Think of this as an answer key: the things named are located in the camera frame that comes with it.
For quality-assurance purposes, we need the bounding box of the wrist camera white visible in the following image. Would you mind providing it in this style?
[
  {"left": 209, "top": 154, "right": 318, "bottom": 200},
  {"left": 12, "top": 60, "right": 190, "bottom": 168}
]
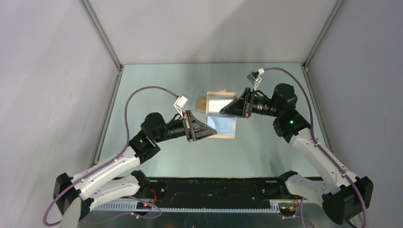
[
  {"left": 174, "top": 94, "right": 189, "bottom": 117},
  {"left": 247, "top": 68, "right": 265, "bottom": 91}
]

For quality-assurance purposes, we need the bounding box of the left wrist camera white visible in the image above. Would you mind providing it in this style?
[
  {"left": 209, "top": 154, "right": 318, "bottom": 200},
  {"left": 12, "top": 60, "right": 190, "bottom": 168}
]
[{"left": 174, "top": 94, "right": 189, "bottom": 117}]

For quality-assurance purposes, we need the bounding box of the orange credit cards stack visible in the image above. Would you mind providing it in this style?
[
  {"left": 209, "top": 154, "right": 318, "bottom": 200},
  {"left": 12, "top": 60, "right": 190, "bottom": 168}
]
[{"left": 195, "top": 96, "right": 207, "bottom": 112}]

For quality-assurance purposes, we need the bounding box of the left aluminium frame post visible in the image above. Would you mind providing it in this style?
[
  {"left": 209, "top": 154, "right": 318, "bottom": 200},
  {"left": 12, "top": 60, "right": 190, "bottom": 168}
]
[{"left": 79, "top": 0, "right": 123, "bottom": 71}]

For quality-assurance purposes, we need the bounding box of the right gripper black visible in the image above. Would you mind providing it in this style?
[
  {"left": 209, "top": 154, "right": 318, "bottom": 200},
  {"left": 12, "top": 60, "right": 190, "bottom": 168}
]
[{"left": 220, "top": 87, "right": 281, "bottom": 118}]

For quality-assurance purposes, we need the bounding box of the right aluminium frame post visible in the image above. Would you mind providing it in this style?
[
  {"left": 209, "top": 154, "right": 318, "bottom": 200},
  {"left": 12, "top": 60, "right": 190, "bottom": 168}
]
[{"left": 302, "top": 0, "right": 345, "bottom": 73}]

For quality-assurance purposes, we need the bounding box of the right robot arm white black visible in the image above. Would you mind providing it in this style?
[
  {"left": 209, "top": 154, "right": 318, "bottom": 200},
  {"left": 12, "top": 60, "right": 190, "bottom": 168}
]
[{"left": 220, "top": 83, "right": 374, "bottom": 225}]

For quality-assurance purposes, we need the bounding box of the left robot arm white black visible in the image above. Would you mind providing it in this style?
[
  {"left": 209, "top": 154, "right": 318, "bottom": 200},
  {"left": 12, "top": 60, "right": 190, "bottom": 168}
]
[{"left": 53, "top": 110, "right": 217, "bottom": 219}]

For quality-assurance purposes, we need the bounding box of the aluminium frame post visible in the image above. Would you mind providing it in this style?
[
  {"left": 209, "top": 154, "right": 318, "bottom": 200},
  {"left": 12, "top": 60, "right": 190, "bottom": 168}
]
[
  {"left": 302, "top": 0, "right": 345, "bottom": 73},
  {"left": 79, "top": 0, "right": 123, "bottom": 71}
]

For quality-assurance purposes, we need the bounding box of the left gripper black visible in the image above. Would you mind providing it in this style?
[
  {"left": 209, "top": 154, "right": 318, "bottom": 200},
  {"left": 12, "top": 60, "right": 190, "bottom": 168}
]
[{"left": 154, "top": 110, "right": 216, "bottom": 143}]

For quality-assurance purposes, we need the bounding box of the clear plastic card box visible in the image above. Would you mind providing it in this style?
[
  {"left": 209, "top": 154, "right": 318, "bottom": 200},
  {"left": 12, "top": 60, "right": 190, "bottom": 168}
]
[{"left": 190, "top": 90, "right": 207, "bottom": 113}]

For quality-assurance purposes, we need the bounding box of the grey slotted cable duct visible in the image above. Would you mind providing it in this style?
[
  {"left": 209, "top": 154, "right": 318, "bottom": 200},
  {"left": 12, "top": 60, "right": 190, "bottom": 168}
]
[{"left": 91, "top": 201, "right": 281, "bottom": 214}]

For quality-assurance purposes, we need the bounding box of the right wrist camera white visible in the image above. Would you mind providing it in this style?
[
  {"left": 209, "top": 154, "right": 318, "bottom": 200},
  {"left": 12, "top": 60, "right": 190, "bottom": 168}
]
[{"left": 247, "top": 68, "right": 265, "bottom": 91}]

